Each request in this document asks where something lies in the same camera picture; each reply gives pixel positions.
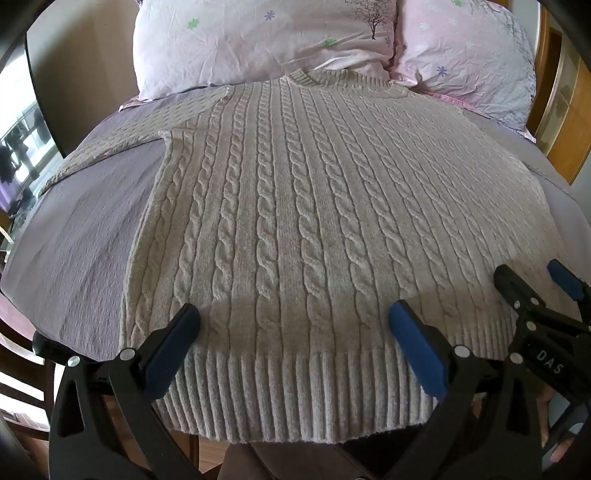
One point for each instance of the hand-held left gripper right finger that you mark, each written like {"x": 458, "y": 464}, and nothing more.
{"x": 421, "y": 353}

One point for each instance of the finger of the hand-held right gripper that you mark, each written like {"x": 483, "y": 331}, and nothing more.
{"x": 510, "y": 288}
{"x": 567, "y": 279}

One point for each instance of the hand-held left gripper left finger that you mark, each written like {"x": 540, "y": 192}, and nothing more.
{"x": 170, "y": 353}

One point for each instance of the lilac bed sheet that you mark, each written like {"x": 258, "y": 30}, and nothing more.
{"x": 87, "y": 240}

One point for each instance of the dark wooden chair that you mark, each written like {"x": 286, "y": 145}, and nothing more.
{"x": 23, "y": 397}

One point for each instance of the wooden headboard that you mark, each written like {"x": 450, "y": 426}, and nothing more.
{"x": 568, "y": 115}

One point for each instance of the brown cloth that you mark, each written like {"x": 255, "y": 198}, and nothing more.
{"x": 300, "y": 464}

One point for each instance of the pink floral pillow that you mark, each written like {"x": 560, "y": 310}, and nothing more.
{"x": 466, "y": 50}

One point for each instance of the window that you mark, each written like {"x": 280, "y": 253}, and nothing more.
{"x": 21, "y": 138}

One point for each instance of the white floral pillow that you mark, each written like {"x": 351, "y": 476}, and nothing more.
{"x": 249, "y": 41}

